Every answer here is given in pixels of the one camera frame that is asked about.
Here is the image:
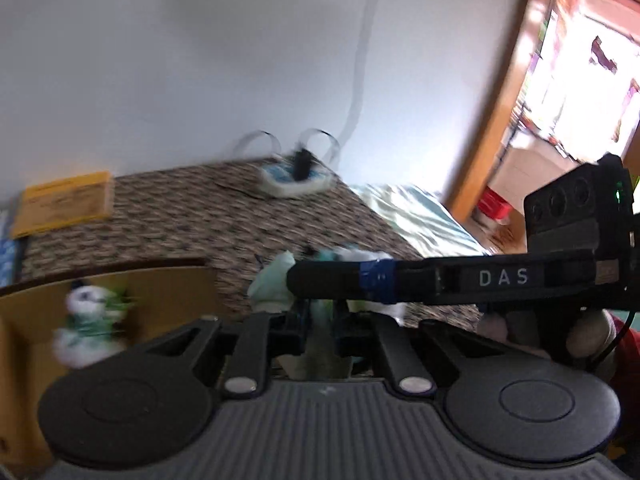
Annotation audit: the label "pale green bedsheet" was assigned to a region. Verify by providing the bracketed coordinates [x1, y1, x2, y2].
[350, 182, 488, 261]

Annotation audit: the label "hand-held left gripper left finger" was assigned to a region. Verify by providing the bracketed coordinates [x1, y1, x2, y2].
[142, 310, 311, 398]

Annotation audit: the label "brown cardboard box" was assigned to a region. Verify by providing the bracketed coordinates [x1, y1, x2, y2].
[0, 257, 221, 466]

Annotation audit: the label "person's right hand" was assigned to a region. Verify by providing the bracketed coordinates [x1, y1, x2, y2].
[477, 307, 618, 376]

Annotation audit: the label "yellow book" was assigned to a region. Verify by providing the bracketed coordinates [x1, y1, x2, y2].
[11, 171, 115, 240]

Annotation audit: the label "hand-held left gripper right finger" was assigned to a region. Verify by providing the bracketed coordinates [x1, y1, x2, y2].
[334, 310, 551, 396]

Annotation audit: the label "brown floral blanket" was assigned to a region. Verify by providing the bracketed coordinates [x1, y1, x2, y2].
[20, 157, 486, 331]

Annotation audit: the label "blue lace sock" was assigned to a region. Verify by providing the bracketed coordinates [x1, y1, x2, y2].
[247, 245, 408, 378]

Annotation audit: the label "panda plush toy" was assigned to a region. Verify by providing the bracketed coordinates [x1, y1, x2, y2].
[52, 280, 138, 368]

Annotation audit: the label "blue books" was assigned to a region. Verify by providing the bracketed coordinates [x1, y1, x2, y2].
[0, 210, 22, 283]

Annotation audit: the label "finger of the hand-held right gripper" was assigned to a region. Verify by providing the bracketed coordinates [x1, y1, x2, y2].
[286, 249, 598, 306]

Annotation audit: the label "black charger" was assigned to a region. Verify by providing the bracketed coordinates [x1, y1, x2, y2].
[292, 146, 313, 181]

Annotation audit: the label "white cable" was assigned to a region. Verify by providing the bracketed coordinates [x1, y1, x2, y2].
[330, 0, 383, 161]

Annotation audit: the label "white power strip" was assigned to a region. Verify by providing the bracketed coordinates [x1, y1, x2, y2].
[257, 157, 333, 198]

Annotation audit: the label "wooden door frame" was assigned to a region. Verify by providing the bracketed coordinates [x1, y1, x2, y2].
[442, 0, 561, 221]

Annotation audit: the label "red bag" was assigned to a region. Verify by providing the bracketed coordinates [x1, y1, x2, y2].
[475, 187, 513, 223]

